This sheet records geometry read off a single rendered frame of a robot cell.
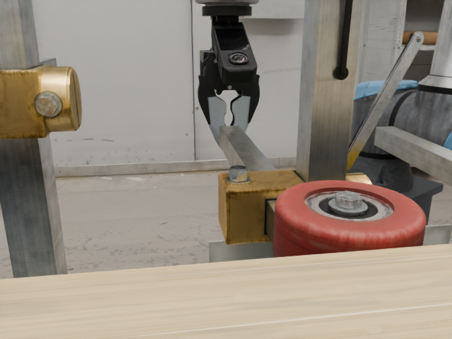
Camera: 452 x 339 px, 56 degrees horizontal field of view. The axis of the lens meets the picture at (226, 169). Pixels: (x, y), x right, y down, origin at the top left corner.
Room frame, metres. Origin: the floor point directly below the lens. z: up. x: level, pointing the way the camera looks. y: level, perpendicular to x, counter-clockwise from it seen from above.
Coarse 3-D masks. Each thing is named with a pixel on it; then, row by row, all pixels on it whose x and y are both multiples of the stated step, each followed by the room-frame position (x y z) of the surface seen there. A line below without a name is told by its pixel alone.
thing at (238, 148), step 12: (228, 132) 0.58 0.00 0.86; (240, 132) 0.58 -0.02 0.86; (228, 144) 0.54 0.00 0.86; (240, 144) 0.52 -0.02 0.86; (252, 144) 0.52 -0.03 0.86; (228, 156) 0.54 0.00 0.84; (240, 156) 0.47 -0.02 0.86; (252, 156) 0.47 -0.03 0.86; (264, 156) 0.47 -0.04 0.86; (252, 168) 0.42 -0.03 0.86; (264, 168) 0.42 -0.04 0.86
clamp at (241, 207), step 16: (224, 176) 0.37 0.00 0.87; (256, 176) 0.37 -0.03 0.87; (272, 176) 0.37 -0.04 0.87; (288, 176) 0.37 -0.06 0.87; (352, 176) 0.37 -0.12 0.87; (224, 192) 0.34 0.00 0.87; (240, 192) 0.33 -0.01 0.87; (256, 192) 0.33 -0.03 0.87; (272, 192) 0.34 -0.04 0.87; (224, 208) 0.34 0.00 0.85; (240, 208) 0.33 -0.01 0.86; (256, 208) 0.33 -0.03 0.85; (224, 224) 0.34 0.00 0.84; (240, 224) 0.33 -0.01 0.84; (256, 224) 0.33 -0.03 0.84; (240, 240) 0.33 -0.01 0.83; (256, 240) 0.33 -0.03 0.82
